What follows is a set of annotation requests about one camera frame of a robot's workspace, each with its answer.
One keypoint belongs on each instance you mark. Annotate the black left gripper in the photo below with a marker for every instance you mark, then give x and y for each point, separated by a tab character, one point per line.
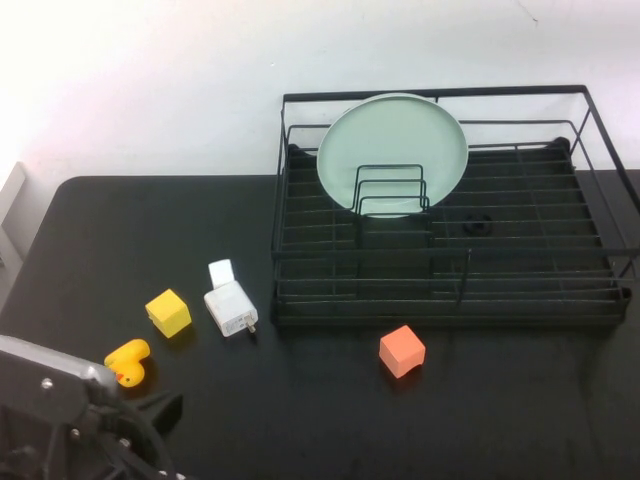
75	455

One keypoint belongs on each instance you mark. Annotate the mint green round plate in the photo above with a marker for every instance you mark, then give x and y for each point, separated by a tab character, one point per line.
390	140

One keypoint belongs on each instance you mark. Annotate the yellow rubber duck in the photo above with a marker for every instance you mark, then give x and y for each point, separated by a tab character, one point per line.
129	361

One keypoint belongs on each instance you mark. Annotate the yellow foam cube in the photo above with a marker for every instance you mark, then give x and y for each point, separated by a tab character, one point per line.
168	312

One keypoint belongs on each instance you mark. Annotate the white plug charger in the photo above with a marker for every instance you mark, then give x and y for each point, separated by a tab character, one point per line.
228	307

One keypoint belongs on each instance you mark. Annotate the small white adapter block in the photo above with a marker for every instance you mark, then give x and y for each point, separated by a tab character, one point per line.
221	272

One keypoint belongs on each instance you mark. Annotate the orange foam cube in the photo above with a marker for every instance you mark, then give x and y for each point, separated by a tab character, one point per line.
401	352

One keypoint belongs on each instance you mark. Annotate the black round drain plug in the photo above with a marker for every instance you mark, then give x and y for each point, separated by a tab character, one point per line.
477	225

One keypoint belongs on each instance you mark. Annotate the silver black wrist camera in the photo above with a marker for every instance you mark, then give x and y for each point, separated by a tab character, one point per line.
30	362

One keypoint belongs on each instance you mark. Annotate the grey wall-side frame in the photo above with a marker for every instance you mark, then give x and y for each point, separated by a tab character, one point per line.
10	215

